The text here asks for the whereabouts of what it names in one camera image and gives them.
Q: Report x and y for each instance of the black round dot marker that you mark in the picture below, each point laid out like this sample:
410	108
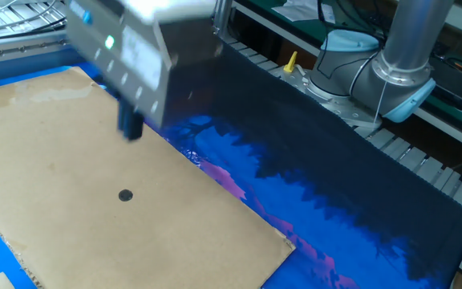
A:
125	195

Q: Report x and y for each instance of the silver grey UR5 robot arm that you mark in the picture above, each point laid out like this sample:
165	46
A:
411	36

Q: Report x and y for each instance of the blue landscape print cloth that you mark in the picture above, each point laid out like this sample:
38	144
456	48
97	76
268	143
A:
315	168

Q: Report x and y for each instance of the aluminium frame rail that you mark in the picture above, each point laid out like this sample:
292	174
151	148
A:
14	48

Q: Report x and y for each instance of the white paper sheet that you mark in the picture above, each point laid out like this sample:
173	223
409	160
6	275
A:
299	10

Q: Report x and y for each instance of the yellow plastic clip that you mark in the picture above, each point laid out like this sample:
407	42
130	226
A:
291	63

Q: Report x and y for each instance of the silver metal gripper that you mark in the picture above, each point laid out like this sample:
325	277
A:
134	60

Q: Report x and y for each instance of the silver robot mounting plate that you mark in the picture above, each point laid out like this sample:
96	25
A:
343	108

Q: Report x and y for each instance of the brown cardboard sheet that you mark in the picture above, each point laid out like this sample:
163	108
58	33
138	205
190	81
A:
94	180

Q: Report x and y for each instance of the white zip tie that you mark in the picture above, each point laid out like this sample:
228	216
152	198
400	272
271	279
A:
403	66

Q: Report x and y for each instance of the black flat case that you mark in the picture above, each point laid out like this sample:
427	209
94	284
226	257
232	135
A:
455	86

